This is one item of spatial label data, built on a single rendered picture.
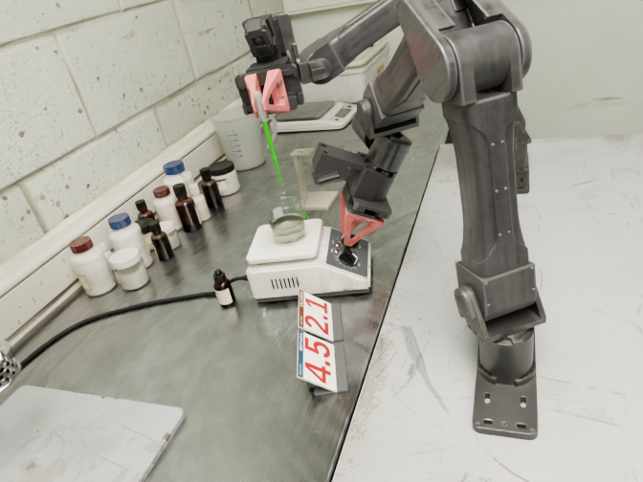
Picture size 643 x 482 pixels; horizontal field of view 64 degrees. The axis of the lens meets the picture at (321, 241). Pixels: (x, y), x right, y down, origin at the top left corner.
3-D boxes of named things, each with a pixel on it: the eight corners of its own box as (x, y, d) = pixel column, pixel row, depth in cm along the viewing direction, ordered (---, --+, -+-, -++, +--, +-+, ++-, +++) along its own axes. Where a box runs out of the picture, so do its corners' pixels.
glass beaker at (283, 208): (267, 249, 87) (254, 205, 83) (279, 230, 92) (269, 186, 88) (306, 249, 85) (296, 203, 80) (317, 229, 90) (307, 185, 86)
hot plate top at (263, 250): (323, 221, 93) (322, 217, 92) (317, 257, 82) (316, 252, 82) (259, 229, 95) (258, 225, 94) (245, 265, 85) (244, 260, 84)
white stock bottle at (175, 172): (192, 204, 131) (176, 156, 125) (210, 208, 126) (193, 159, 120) (169, 216, 127) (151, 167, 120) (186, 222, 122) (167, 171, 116)
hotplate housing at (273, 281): (372, 252, 96) (365, 214, 92) (371, 295, 85) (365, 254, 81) (257, 264, 100) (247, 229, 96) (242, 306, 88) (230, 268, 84)
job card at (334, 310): (340, 304, 84) (336, 283, 82) (343, 340, 76) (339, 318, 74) (303, 310, 84) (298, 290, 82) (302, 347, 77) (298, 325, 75)
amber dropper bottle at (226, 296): (224, 296, 92) (213, 264, 89) (239, 297, 91) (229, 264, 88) (216, 307, 90) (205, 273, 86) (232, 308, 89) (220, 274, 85)
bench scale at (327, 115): (343, 131, 159) (341, 116, 157) (270, 135, 170) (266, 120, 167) (361, 111, 174) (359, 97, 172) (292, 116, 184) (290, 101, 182)
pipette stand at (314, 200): (339, 193, 120) (329, 142, 114) (328, 209, 114) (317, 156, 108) (307, 194, 123) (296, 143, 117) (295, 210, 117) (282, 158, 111)
